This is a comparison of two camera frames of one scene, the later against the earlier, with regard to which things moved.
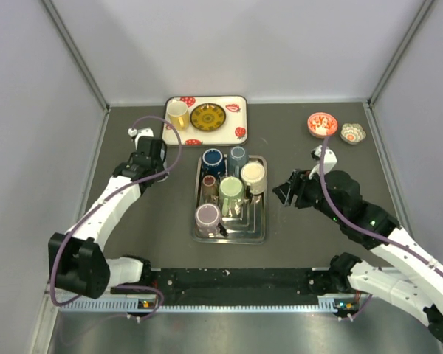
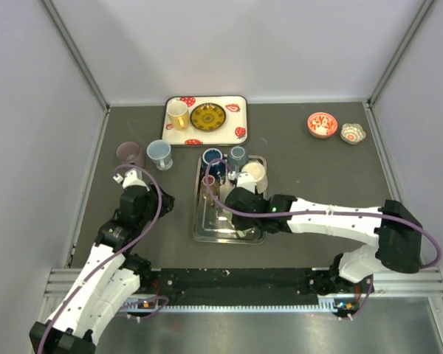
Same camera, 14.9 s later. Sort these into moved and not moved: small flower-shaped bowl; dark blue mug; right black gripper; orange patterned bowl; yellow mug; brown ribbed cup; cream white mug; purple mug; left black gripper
Moved: purple mug; right black gripper; left black gripper
Not moved: brown ribbed cup; orange patterned bowl; cream white mug; small flower-shaped bowl; yellow mug; dark blue mug
